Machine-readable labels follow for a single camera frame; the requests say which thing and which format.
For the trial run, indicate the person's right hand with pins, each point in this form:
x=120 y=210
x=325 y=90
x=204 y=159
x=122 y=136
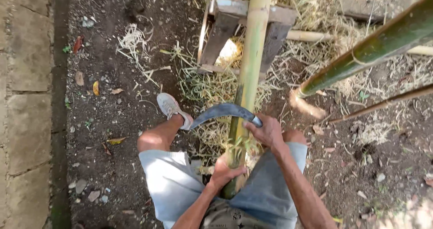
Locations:
x=269 y=132

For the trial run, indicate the person's left hand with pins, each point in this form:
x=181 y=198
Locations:
x=223 y=173

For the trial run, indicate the person's right fingers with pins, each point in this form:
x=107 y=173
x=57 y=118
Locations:
x=252 y=129

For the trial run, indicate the curved steel sickle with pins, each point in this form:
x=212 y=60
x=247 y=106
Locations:
x=223 y=111

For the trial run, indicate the yellow-green bamboo pole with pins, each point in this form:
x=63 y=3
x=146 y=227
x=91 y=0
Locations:
x=248 y=73

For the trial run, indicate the person's right knee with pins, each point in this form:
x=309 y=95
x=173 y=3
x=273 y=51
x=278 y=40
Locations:
x=294 y=136

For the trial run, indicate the pile of bamboo shavings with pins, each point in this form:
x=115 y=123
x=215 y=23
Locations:
x=216 y=83

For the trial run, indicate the white sneaker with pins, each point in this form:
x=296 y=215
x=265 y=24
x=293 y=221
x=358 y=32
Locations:
x=171 y=108

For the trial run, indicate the person's left leg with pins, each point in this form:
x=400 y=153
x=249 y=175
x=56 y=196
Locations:
x=160 y=134

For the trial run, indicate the grey printed shirt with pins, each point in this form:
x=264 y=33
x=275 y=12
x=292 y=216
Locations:
x=226 y=217

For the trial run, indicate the light blue denim shorts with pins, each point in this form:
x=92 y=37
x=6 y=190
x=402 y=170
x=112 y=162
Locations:
x=176 y=185

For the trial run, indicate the wooden sawhorse stand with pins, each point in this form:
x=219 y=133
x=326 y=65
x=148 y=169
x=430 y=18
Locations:
x=233 y=36

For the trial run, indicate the pale bamboo pole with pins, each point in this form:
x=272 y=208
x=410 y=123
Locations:
x=311 y=36

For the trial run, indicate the thin brown bamboo stick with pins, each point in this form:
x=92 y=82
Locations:
x=382 y=103

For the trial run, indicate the thick green bamboo pole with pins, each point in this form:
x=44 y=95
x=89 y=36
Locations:
x=368 y=48

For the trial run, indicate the curled pale bamboo strips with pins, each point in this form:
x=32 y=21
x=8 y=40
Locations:
x=133 y=41

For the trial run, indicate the yellow dry leaf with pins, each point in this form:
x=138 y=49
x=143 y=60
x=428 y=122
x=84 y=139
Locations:
x=96 y=88

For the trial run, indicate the red dry leaf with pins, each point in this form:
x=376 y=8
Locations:
x=77 y=43

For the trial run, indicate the concrete paving slabs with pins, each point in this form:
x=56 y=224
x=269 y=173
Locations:
x=25 y=107

